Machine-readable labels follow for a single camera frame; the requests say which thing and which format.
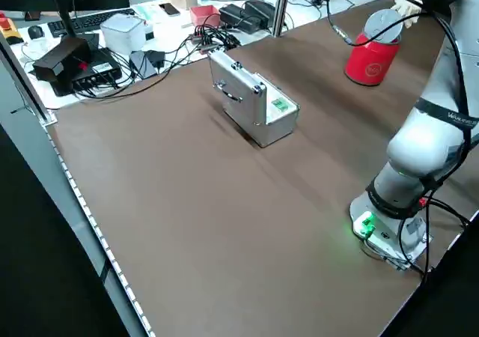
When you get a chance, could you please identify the red trash can silver lid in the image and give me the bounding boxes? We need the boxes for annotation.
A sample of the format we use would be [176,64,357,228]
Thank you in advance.
[344,8,406,88]

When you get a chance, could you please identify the white disposable gloves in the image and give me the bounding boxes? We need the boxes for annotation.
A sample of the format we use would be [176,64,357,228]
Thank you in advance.
[391,0,423,29]

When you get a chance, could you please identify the silver aluminium case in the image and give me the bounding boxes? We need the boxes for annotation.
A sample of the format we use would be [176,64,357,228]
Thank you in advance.
[207,50,302,149]

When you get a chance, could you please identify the grey usb hub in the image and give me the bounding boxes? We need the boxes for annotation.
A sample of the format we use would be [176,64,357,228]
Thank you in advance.
[188,25,241,55]

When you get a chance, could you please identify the black plug power adapter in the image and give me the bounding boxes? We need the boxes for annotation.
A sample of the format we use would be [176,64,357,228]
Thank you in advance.
[128,49,166,80]

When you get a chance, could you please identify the black power brick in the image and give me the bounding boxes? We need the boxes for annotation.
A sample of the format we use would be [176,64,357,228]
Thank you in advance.
[241,0,277,34]
[219,3,248,31]

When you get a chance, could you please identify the red open box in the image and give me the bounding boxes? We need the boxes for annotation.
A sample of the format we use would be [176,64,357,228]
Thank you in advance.
[189,4,222,29]

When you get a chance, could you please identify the black smartphone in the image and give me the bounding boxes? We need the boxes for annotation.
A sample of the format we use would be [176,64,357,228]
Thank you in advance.
[158,2,181,17]

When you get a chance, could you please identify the white cube device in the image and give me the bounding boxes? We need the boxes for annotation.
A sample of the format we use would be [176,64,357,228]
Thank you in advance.
[100,13,147,52]

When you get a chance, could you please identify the black keyboard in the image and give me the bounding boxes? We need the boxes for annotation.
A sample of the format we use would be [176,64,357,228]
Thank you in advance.
[47,8,140,38]

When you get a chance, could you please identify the black cardboard box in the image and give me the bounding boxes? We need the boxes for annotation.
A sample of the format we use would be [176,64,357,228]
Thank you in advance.
[32,36,92,84]

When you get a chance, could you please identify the black stand pole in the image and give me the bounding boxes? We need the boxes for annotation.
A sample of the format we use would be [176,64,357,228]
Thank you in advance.
[46,0,82,42]

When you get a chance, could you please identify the yellow red emergency stop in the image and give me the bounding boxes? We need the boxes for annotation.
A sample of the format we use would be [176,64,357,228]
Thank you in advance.
[0,12,22,46]

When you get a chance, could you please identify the aluminium upright post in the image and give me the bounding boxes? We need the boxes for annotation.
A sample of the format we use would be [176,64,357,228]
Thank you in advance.
[272,0,293,38]

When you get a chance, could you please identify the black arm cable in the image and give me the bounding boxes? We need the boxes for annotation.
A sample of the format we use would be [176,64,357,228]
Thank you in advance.
[323,0,473,282]

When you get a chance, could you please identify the black network switch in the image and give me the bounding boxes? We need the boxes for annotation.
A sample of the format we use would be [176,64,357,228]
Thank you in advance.
[52,47,123,97]

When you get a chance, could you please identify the grey table side rail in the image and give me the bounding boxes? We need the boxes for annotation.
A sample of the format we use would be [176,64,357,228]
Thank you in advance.
[0,119,156,337]

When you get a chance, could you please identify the aluminium corner frame beam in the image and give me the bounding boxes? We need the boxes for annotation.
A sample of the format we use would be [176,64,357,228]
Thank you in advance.
[0,35,59,127]

